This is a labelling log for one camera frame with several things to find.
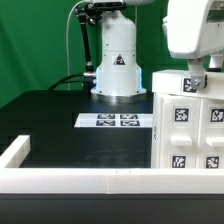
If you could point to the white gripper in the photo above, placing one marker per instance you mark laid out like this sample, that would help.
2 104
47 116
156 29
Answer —
195 28

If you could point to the small white tagged block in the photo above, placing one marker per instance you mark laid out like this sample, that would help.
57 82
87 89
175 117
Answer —
178 82

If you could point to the white cabinet body box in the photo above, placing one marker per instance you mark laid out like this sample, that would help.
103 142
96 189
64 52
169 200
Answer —
156 128

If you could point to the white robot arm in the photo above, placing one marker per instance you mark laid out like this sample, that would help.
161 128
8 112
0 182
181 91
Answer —
118 76

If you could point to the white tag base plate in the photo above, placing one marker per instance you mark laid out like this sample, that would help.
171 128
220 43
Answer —
113 120

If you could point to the white U-shaped fence frame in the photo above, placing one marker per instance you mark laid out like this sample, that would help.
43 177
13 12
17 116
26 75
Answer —
16 179

